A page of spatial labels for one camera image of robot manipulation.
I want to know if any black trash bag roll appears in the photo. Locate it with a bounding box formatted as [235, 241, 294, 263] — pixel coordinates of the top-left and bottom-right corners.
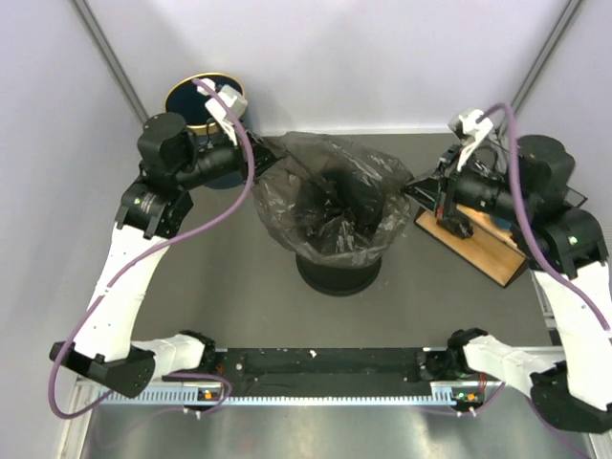
[438, 214, 473, 239]

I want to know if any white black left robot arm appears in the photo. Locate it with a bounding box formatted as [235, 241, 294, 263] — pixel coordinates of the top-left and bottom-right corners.
[50, 113, 277, 398]

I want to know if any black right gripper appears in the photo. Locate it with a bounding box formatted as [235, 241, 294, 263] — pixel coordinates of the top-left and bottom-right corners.
[397, 142, 527, 220]

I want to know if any aluminium frame rail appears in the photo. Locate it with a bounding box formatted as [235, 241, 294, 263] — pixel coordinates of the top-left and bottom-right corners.
[76, 344, 600, 387]

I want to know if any grey slotted cable duct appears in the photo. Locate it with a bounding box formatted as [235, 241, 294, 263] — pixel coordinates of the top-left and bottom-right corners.
[104, 382, 482, 407]

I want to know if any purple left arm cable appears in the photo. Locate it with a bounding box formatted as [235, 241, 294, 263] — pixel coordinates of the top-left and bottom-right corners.
[47, 78, 254, 422]

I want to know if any wooden shelf with glass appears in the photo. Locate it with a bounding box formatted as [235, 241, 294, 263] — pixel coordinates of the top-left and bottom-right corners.
[413, 131, 588, 289]

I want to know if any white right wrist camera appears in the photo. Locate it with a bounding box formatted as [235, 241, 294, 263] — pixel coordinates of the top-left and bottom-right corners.
[448, 109, 493, 172]

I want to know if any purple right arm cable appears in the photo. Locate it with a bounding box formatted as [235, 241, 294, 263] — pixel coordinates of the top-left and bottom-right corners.
[477, 102, 612, 459]

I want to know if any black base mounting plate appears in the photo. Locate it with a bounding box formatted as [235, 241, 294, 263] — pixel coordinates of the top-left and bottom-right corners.
[192, 347, 474, 396]

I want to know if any dark blue gold-rimmed trash bin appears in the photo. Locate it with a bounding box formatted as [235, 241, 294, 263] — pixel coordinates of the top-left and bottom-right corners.
[164, 71, 249, 190]

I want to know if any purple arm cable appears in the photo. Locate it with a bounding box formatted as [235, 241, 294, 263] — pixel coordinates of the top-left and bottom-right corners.
[47, 78, 254, 422]
[477, 102, 612, 459]

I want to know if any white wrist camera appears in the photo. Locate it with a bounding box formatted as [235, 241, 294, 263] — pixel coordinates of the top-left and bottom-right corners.
[448, 109, 493, 172]
[205, 84, 248, 146]

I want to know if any black bin liner bucket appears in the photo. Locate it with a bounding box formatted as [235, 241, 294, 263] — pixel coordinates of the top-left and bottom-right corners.
[295, 255, 383, 296]

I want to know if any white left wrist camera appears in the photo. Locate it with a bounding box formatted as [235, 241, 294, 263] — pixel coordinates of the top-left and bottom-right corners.
[205, 84, 248, 146]

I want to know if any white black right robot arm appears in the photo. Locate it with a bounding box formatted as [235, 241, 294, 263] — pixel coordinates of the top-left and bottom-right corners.
[404, 135, 611, 434]

